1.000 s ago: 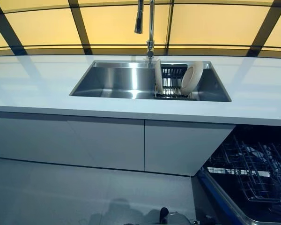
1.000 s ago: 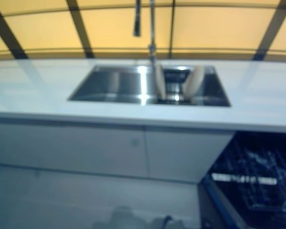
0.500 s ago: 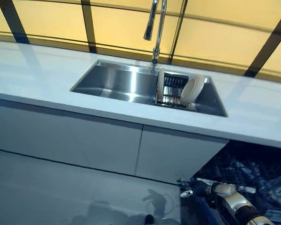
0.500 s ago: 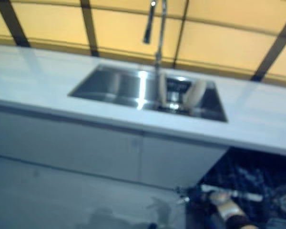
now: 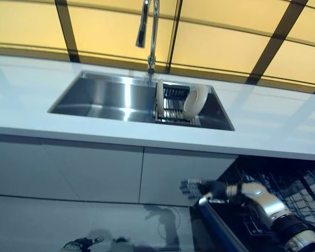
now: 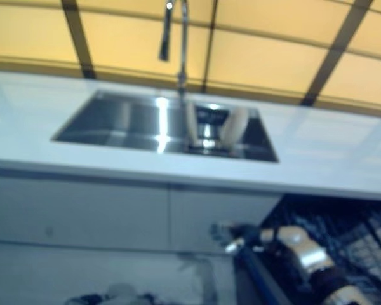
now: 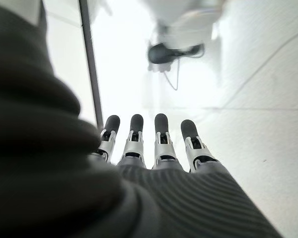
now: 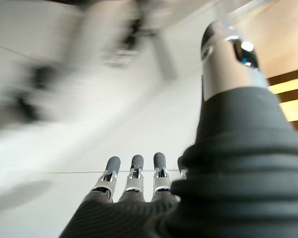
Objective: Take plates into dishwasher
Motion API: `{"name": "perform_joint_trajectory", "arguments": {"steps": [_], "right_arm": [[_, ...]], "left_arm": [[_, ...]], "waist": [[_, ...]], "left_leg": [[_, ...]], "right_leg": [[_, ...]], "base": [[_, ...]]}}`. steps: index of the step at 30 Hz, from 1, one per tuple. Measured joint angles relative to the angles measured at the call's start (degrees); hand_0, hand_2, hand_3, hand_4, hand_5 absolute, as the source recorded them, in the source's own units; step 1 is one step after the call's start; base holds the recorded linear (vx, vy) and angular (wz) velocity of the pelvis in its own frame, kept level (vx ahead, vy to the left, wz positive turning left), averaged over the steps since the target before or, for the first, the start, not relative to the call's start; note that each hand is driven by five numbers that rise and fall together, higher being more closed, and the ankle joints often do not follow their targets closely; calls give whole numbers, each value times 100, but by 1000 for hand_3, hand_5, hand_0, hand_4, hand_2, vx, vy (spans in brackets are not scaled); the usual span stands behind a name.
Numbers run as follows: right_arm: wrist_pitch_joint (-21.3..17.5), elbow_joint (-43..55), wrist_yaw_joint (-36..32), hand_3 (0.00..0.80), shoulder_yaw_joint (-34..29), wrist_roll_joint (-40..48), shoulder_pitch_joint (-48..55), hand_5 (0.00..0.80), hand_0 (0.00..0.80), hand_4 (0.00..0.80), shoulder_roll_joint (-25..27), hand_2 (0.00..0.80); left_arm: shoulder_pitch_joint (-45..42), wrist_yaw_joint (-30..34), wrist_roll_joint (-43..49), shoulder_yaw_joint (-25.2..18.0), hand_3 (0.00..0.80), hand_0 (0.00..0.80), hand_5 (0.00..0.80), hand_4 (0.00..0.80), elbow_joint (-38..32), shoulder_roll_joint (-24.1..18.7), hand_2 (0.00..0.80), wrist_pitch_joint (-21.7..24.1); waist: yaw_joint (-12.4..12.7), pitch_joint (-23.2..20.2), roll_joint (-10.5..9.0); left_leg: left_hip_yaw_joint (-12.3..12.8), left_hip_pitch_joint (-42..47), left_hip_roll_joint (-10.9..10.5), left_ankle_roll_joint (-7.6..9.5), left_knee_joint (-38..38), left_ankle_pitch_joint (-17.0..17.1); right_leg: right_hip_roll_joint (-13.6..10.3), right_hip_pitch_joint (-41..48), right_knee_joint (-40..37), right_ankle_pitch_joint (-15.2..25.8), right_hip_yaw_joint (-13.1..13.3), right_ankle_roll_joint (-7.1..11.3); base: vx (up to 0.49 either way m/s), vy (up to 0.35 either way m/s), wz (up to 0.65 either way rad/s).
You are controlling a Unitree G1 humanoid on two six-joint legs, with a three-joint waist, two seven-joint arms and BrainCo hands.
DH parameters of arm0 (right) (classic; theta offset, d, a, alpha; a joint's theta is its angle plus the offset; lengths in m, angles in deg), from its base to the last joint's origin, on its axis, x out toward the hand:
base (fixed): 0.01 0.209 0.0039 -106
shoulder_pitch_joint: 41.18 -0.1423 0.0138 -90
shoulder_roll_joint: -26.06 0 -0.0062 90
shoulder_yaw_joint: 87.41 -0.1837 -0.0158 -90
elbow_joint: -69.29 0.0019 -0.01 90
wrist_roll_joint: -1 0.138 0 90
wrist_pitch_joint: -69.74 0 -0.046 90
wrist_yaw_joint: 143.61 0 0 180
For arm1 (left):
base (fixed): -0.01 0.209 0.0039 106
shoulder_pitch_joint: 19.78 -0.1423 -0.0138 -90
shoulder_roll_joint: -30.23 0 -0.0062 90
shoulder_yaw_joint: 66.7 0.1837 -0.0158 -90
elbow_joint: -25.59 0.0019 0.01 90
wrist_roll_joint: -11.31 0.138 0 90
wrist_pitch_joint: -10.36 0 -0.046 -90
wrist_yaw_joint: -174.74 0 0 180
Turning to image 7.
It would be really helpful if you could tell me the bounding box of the thin grey cable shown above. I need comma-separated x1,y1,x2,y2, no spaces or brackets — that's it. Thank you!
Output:
163,59,181,91

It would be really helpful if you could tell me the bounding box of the black robot left foot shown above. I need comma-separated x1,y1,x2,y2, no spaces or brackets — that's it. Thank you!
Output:
147,41,206,65

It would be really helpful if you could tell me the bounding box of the dark cabinet toe kick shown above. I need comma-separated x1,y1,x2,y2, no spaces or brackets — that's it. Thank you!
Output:
78,0,105,130

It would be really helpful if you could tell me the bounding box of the white cabinet door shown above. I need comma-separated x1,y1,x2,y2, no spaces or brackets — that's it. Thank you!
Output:
45,11,100,127
43,0,85,28

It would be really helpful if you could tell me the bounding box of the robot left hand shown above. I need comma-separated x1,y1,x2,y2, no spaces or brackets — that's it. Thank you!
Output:
0,0,284,238

